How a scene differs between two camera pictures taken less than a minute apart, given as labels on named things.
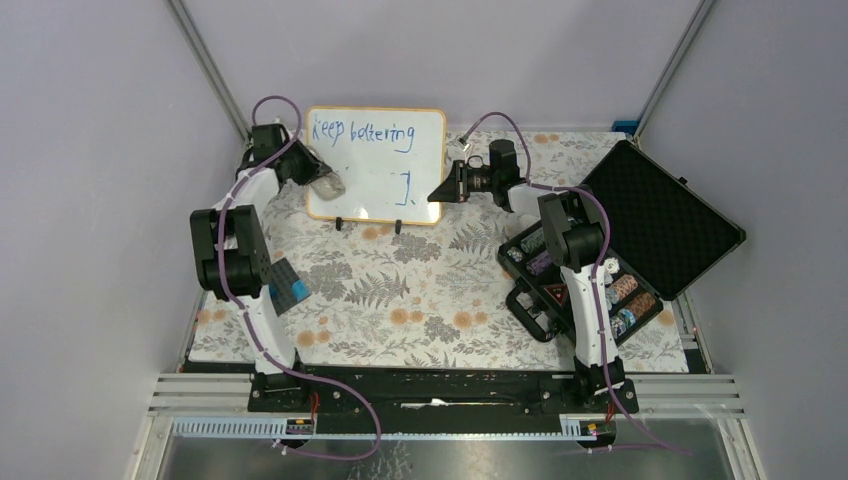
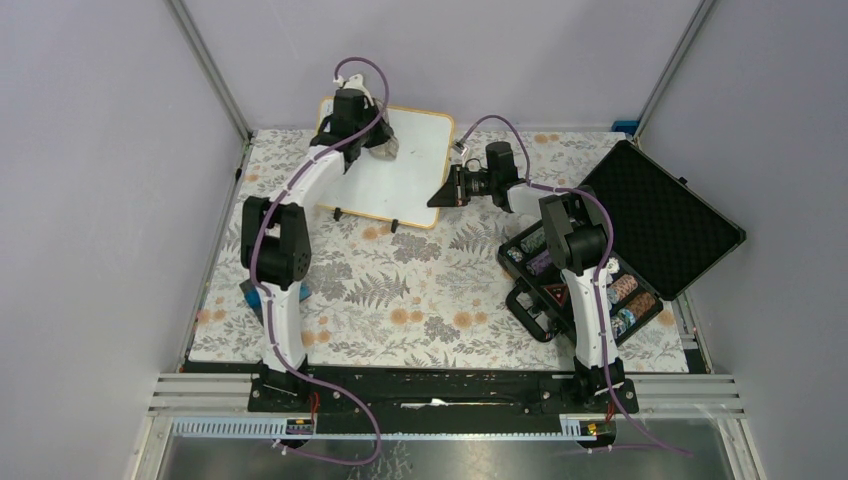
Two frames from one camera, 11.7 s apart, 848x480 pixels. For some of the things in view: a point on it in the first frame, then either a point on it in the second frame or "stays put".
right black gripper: x=452 y=190 stays put
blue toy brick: x=301 y=289 stays put
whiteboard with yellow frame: x=390 y=161 stays put
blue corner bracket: x=627 y=126 stays put
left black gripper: x=315 y=167 to x=384 y=133
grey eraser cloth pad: x=329 y=186 to x=386 y=150
